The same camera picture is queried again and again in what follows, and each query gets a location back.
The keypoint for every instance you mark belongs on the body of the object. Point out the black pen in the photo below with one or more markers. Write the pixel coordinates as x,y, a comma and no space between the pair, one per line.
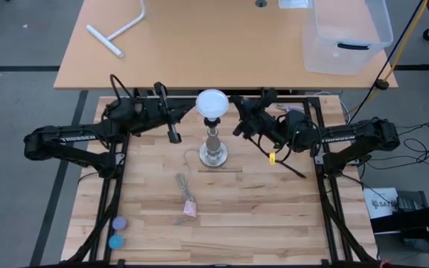
296,172

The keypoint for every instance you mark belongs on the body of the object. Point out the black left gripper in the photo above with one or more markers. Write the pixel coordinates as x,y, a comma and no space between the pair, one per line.
155,111

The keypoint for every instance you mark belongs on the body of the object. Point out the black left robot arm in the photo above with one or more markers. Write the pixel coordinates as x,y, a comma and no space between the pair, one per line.
76,139

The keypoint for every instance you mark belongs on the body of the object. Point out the white paper sheet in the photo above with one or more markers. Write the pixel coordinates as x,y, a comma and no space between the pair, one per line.
292,3

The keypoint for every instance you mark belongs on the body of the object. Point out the black aluminium frame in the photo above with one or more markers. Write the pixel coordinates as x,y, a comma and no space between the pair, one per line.
322,208

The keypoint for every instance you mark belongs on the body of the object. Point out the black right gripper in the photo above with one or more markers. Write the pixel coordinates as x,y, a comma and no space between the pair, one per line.
266,123

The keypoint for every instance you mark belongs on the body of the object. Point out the white reflector lightbulb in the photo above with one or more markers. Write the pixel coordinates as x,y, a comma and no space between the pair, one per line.
212,103

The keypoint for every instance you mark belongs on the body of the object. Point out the black beam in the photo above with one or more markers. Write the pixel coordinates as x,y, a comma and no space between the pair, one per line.
415,221

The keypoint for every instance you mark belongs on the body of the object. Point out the silver lamp base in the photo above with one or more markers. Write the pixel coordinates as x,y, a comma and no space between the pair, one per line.
213,156

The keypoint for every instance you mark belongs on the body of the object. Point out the purple round disc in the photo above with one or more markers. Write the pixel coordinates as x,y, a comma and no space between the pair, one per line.
119,223

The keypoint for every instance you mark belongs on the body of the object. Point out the orange wooden desk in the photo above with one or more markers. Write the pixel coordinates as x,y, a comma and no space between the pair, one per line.
207,44

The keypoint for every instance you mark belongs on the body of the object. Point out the white desk lamp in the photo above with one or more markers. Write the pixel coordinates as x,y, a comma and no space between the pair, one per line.
104,41

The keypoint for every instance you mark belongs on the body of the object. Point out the blue round disc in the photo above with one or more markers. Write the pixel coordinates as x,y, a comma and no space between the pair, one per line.
116,242

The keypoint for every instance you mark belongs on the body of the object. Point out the white printed box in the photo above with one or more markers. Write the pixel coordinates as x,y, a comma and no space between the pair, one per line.
380,203

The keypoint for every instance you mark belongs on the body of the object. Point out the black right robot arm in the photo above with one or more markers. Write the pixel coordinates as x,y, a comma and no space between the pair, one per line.
348,137

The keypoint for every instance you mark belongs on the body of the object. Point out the black device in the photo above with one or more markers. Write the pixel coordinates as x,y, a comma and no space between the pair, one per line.
410,203

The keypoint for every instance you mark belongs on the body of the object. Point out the clear plastic storage bin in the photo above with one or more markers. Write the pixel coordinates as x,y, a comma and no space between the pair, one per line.
345,56

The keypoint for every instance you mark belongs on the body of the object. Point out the grey desk grommet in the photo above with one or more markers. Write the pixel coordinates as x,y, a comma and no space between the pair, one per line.
261,3

